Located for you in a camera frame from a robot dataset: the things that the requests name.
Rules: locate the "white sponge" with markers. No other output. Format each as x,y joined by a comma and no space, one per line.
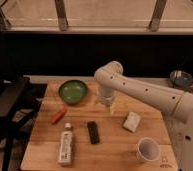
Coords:
132,121

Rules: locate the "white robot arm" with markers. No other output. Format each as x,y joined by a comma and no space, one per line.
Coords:
169,101

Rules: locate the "white bottle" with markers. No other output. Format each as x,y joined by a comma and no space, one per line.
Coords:
65,152

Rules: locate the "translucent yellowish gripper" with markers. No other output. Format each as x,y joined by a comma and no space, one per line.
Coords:
112,108

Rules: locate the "black eraser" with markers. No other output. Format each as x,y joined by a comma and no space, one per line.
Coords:
93,132

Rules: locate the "orange carrot toy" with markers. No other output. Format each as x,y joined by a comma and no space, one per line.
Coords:
58,116

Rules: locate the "white paper cup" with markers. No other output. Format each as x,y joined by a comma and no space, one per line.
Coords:
148,150

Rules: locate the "green bowl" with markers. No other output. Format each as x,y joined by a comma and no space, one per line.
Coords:
72,91

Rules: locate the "round metal dish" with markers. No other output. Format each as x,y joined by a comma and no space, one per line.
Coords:
181,79

